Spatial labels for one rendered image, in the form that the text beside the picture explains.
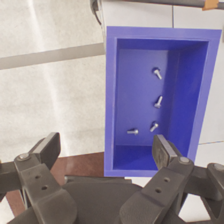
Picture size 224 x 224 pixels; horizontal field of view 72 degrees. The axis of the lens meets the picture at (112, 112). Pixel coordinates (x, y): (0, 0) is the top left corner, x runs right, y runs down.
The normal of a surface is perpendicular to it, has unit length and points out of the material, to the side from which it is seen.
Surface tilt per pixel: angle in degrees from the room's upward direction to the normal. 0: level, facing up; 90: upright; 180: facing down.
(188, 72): 85
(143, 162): 85
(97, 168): 0
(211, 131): 0
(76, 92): 0
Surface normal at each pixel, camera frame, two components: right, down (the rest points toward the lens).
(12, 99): 0.00, 0.29
